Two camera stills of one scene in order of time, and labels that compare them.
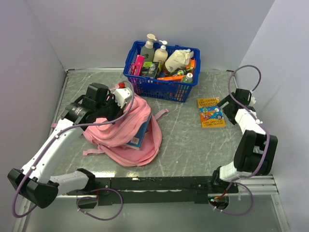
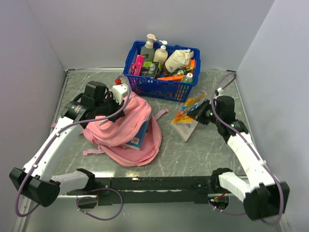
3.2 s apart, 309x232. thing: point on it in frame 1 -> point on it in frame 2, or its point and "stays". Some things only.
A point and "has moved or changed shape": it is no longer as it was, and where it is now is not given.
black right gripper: [230, 99] -> [198, 113]
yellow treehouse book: [211, 115] has moved or changed shape
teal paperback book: [134, 142] stays
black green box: [149, 69] stays
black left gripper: [119, 111] stays
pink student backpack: [110, 138] stays
